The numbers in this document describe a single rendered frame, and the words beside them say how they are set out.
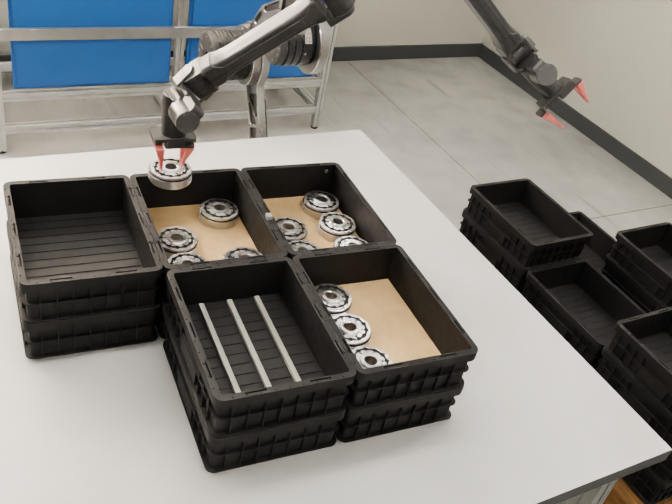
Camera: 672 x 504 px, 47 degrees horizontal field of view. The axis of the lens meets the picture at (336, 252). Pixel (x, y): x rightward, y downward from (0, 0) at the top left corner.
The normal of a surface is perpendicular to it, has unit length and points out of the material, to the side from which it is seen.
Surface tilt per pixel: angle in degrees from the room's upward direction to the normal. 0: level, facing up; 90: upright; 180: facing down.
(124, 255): 0
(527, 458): 0
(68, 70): 90
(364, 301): 0
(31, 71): 90
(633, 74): 90
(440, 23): 90
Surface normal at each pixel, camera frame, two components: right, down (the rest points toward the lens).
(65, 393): 0.18, -0.79
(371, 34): 0.45, 0.59
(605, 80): -0.87, 0.14
